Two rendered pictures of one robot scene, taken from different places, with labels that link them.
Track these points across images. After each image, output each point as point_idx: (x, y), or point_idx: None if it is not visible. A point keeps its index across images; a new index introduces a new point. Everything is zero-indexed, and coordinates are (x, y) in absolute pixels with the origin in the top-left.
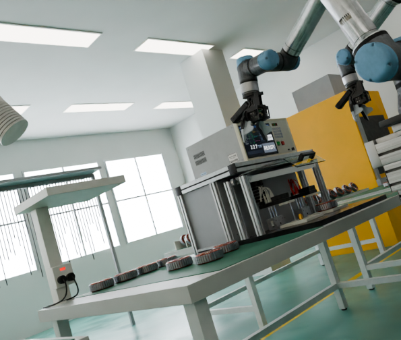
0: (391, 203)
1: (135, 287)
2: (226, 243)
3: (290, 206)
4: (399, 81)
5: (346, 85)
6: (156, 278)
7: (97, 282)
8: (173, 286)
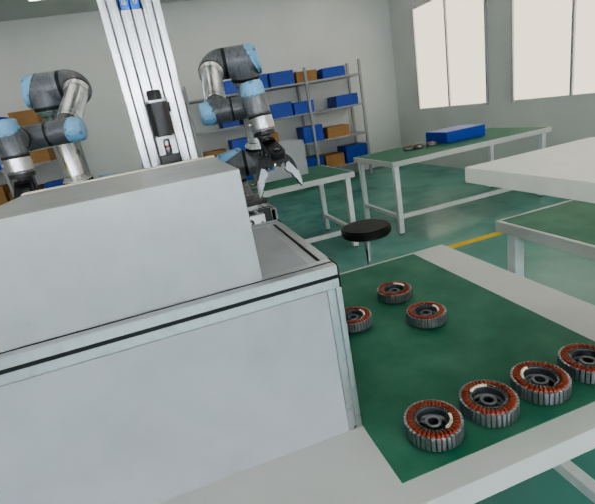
0: None
1: (491, 290)
2: (355, 306)
3: None
4: (245, 177)
5: (31, 171)
6: (464, 299)
7: (587, 344)
8: (450, 250)
